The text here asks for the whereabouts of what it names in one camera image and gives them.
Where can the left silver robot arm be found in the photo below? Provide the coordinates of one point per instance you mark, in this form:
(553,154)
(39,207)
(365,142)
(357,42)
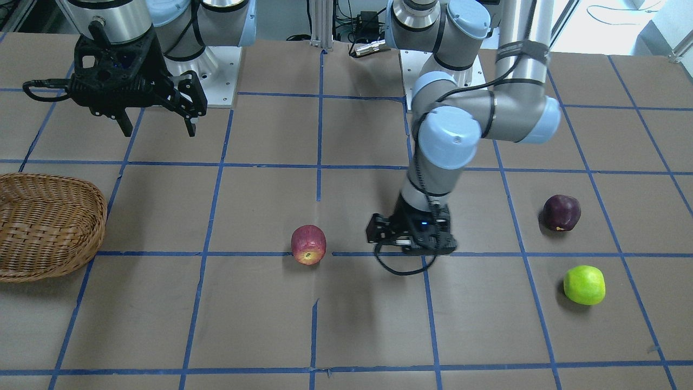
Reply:
(450,119)

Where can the dark red apple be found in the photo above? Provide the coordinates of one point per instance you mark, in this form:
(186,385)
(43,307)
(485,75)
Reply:
(561,213)

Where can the green apple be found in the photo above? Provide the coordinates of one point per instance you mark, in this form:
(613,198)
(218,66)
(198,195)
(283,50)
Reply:
(584,284)

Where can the red striped apple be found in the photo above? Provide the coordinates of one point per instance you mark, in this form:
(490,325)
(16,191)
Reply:
(308,244)

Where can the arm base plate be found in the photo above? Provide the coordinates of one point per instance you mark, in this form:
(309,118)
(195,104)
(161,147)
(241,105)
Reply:
(415,64)
(218,69)

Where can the wicker basket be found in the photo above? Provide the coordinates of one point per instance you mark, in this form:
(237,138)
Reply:
(51,225)

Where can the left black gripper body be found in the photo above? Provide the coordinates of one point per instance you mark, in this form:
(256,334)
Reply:
(403,212)

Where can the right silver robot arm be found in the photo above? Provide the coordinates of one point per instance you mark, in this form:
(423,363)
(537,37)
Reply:
(184,28)

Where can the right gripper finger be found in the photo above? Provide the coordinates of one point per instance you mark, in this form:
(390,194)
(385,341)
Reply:
(124,122)
(185,96)

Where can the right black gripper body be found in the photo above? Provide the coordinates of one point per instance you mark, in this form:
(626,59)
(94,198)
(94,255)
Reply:
(153,66)

